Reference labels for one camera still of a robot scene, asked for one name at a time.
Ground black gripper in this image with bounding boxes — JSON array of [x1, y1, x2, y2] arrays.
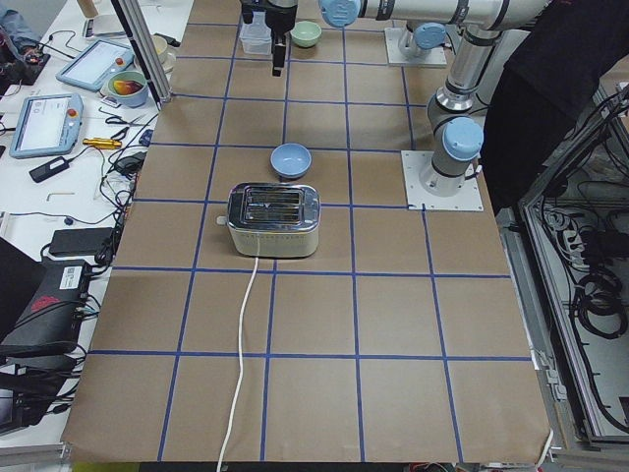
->
[[241, 0, 298, 77]]

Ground green bowl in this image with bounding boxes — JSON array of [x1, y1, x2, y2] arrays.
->
[[290, 21, 322, 48]]

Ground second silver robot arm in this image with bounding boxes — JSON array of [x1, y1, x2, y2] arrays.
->
[[241, 1, 446, 77]]

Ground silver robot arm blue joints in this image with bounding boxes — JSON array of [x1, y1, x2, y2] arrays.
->
[[317, 0, 546, 199]]

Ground light blue fruit bowl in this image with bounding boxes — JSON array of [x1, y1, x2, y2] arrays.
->
[[107, 71, 148, 108]]

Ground clear plastic food container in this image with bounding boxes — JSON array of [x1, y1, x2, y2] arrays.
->
[[240, 12, 271, 56]]

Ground white cup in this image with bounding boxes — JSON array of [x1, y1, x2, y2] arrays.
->
[[151, 34, 176, 73]]

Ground cream and chrome toaster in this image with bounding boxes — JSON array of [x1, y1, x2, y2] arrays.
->
[[216, 183, 320, 259]]

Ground black scissors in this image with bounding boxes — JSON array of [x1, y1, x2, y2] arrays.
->
[[104, 114, 144, 141]]

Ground blue teach pendant tablet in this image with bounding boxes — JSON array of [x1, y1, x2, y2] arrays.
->
[[9, 93, 84, 159]]

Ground black cloth cover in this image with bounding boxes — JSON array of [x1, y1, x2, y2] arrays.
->
[[480, 0, 628, 212]]

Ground black power adapter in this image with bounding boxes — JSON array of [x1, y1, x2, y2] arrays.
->
[[29, 156, 70, 183]]

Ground allen key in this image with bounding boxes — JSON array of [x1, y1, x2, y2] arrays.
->
[[45, 192, 76, 202]]

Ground black flat box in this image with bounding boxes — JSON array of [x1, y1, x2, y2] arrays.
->
[[48, 227, 113, 257]]

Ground aluminium frame post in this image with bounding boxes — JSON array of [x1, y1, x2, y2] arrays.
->
[[111, 0, 171, 108]]

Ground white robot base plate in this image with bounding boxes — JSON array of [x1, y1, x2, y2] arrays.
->
[[401, 150, 484, 211]]

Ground white toaster power cable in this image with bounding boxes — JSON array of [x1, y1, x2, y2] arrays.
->
[[216, 255, 261, 472]]

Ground metal equipment cabinet frame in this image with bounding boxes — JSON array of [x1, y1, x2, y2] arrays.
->
[[499, 83, 628, 470]]

